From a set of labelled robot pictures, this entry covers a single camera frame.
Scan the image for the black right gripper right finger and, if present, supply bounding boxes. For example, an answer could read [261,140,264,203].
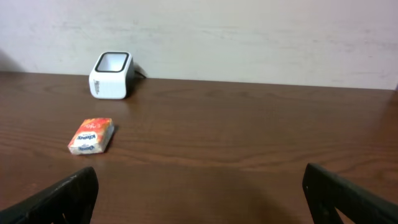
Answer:
[302,163,397,224]

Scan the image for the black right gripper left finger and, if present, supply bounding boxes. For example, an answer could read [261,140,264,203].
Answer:
[1,167,99,223]

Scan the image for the orange Kleenex tissue pack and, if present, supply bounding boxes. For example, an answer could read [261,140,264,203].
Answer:
[68,118,114,155]

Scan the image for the white barcode scanner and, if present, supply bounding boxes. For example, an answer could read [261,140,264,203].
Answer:
[88,51,134,100]

